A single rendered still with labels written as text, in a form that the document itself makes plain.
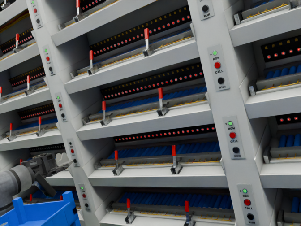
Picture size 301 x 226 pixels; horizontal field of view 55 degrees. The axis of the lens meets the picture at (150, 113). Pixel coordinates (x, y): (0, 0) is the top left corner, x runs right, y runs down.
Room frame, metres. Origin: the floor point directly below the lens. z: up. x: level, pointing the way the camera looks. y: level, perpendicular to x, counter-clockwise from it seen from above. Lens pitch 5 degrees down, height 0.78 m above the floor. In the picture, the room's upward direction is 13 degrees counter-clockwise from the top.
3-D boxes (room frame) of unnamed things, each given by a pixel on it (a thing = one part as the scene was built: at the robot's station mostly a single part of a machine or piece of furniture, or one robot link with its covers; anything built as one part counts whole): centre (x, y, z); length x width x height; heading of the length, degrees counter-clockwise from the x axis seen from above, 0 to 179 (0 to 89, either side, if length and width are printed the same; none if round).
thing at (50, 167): (1.07, 0.45, 0.59); 0.12 x 0.08 x 0.09; 144
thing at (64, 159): (1.15, 0.38, 0.59); 0.09 x 0.03 x 0.06; 144
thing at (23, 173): (1.01, 0.50, 0.58); 0.10 x 0.05 x 0.09; 54
